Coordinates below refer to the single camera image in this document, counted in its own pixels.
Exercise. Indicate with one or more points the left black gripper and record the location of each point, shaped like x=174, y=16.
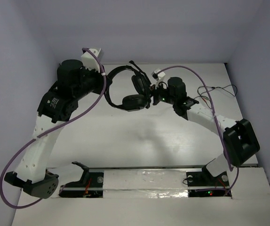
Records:
x=100, y=83

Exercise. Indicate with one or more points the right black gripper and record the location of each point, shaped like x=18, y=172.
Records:
x=154, y=92

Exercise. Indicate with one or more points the black headset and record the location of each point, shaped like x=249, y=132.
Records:
x=130, y=91

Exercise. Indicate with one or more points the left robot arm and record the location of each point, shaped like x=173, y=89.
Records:
x=75, y=80

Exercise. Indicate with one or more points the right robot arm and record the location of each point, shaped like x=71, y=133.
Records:
x=238, y=137

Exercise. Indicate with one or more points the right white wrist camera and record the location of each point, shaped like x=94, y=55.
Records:
x=158, y=76

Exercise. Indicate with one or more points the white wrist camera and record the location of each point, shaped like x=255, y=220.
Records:
x=158, y=76
x=89, y=61

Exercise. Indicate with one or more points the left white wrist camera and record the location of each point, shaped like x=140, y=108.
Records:
x=89, y=61

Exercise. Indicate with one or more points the metal rail with tape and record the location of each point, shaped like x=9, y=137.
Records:
x=145, y=183

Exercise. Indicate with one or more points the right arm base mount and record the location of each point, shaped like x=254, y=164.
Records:
x=200, y=184

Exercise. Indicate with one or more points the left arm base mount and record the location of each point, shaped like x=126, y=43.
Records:
x=78, y=181

